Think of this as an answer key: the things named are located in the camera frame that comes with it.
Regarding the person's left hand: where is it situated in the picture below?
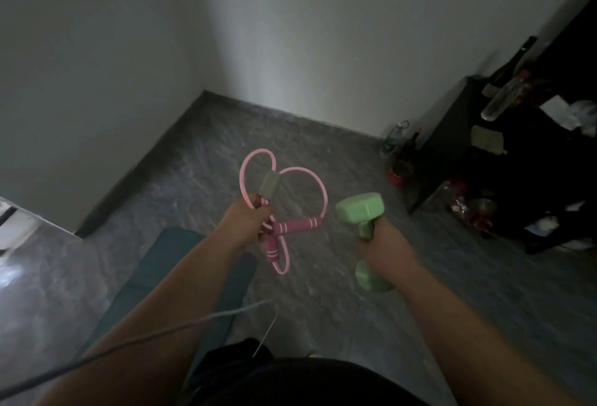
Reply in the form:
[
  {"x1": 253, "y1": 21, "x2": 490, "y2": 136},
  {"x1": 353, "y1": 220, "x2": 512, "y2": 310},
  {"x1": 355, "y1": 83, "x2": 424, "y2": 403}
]
[{"x1": 215, "y1": 193, "x2": 274, "y2": 255}]

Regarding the person's right hand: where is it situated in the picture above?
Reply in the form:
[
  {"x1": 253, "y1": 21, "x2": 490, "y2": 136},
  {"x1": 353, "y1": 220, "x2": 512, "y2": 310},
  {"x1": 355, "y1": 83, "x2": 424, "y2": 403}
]
[{"x1": 356, "y1": 219, "x2": 423, "y2": 286}]

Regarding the pink resistance band with handles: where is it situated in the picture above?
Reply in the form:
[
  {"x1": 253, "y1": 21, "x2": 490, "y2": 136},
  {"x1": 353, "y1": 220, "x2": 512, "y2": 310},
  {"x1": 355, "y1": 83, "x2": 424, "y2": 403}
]
[{"x1": 239, "y1": 149, "x2": 328, "y2": 276}]

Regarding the green dumbbell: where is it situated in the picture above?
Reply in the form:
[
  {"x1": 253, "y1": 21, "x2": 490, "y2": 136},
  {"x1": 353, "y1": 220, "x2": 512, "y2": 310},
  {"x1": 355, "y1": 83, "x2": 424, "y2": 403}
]
[{"x1": 335, "y1": 192, "x2": 395, "y2": 293}]

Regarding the person's left forearm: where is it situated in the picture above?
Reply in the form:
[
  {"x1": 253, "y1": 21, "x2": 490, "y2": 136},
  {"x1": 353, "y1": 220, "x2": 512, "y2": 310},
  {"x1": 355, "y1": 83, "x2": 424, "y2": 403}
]
[{"x1": 35, "y1": 231, "x2": 255, "y2": 406}]

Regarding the person's right forearm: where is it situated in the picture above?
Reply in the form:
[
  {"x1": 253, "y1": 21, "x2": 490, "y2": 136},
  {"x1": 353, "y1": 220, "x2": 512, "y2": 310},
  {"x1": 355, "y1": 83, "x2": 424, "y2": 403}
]
[{"x1": 391, "y1": 263, "x2": 581, "y2": 406}]

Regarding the dark bottle with red base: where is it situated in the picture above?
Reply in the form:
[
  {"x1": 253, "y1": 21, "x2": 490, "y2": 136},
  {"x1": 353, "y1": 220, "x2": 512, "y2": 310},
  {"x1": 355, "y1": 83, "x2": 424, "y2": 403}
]
[{"x1": 387, "y1": 132, "x2": 420, "y2": 187}]

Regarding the pile of small colourful items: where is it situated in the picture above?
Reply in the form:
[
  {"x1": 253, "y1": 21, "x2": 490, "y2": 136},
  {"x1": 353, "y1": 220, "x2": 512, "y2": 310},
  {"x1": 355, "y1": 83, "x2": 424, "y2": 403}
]
[{"x1": 438, "y1": 179, "x2": 500, "y2": 234}]

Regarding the clear plastic water bottle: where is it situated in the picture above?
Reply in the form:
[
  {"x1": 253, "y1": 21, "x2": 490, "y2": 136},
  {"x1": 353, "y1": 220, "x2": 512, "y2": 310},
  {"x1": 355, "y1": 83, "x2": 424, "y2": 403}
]
[{"x1": 379, "y1": 120, "x2": 410, "y2": 159}]

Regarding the teal exercise mat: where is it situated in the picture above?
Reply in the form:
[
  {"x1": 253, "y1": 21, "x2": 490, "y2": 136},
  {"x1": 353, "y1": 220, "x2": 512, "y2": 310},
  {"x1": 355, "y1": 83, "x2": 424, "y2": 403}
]
[{"x1": 75, "y1": 226, "x2": 257, "y2": 374}]

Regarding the person's black clothing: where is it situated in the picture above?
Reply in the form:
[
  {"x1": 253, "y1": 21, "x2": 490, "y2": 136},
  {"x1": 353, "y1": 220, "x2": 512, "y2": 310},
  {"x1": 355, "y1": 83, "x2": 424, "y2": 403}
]
[{"x1": 179, "y1": 338, "x2": 432, "y2": 406}]

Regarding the beige card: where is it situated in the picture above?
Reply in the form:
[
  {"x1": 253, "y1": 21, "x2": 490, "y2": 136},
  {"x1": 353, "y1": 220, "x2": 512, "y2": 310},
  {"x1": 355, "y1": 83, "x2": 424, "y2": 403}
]
[{"x1": 470, "y1": 125, "x2": 508, "y2": 155}]

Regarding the black shelf unit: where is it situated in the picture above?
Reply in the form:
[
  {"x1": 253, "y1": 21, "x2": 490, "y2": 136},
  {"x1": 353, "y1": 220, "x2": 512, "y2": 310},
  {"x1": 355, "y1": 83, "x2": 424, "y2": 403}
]
[{"x1": 408, "y1": 0, "x2": 597, "y2": 255}]

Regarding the clear glass bottle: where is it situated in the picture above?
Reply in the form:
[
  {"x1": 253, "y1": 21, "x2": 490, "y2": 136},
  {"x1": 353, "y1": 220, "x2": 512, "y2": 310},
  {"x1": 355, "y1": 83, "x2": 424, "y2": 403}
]
[{"x1": 480, "y1": 70, "x2": 532, "y2": 122}]

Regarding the dark wine bottle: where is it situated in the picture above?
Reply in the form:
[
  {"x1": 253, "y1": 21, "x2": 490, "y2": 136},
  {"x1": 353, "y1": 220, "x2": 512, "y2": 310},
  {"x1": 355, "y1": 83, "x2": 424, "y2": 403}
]
[{"x1": 481, "y1": 36, "x2": 538, "y2": 99}]

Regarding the white paper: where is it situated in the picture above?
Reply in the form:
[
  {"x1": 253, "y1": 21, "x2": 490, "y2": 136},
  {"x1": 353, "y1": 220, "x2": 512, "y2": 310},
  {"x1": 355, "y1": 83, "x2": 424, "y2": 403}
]
[{"x1": 541, "y1": 95, "x2": 583, "y2": 131}]

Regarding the clear plastic bag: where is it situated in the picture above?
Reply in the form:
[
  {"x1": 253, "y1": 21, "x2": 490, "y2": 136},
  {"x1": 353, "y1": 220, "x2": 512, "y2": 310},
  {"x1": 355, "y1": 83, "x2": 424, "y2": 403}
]
[{"x1": 570, "y1": 99, "x2": 597, "y2": 138}]

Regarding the grey cable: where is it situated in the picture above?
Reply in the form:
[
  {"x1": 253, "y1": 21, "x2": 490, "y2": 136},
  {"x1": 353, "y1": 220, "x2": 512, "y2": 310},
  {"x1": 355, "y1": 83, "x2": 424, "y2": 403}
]
[{"x1": 0, "y1": 298, "x2": 280, "y2": 401}]

